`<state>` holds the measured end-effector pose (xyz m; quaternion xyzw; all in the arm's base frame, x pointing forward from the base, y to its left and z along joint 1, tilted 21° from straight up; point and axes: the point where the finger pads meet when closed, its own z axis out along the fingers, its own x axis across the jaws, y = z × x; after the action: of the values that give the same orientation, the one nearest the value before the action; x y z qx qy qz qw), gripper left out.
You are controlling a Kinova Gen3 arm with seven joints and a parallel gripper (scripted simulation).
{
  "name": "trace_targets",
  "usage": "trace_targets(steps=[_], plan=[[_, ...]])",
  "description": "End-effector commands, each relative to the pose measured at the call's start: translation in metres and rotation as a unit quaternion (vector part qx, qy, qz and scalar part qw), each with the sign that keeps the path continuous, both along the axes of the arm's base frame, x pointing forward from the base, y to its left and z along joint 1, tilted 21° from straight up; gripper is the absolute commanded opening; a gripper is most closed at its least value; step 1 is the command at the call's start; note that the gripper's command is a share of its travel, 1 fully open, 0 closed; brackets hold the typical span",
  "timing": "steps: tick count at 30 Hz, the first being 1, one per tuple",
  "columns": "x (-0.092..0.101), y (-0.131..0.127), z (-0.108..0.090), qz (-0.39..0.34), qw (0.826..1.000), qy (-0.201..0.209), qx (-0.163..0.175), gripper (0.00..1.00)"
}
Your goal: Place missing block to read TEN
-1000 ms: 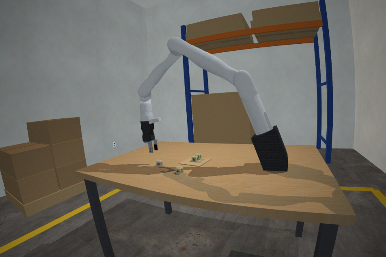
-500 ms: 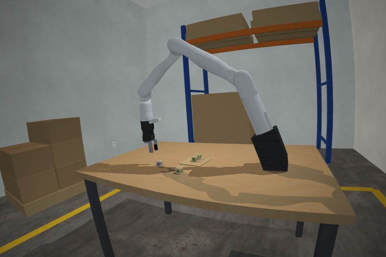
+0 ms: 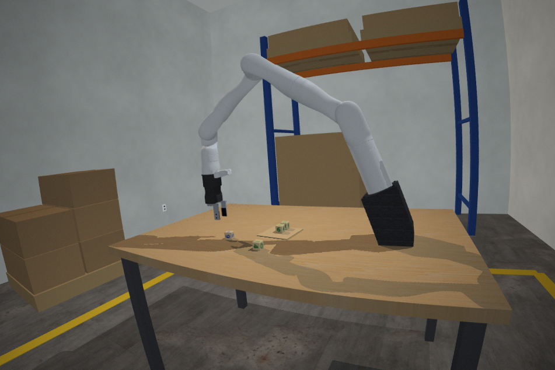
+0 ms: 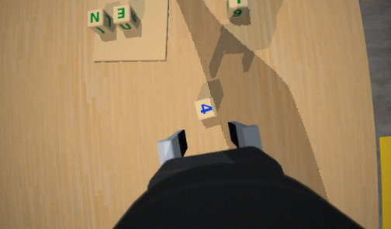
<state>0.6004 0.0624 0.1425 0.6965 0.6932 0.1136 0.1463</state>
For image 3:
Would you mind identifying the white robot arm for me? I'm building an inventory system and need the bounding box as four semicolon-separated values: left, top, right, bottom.
198;53;393;194

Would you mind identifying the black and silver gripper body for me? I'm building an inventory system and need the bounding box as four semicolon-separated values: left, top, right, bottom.
201;161;232;204

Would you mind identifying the tan flat mat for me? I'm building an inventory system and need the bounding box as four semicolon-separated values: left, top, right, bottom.
257;226;303;240

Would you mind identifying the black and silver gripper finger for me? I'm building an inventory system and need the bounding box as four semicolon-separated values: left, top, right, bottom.
220;200;228;217
207;204;220;220

